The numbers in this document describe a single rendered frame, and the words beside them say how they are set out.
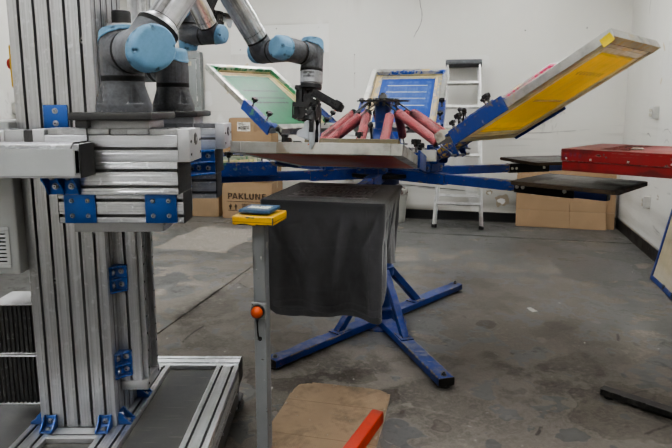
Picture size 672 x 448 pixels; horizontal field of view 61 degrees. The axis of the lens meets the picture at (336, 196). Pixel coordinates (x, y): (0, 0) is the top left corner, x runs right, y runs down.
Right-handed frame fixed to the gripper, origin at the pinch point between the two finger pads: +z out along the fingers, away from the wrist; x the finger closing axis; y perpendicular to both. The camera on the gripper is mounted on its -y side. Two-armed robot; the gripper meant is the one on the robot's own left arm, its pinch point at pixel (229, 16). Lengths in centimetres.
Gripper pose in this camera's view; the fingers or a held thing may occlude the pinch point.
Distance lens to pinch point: 277.2
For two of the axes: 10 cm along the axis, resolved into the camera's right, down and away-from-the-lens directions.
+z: 4.1, -1.4, 9.0
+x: 9.0, 2.0, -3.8
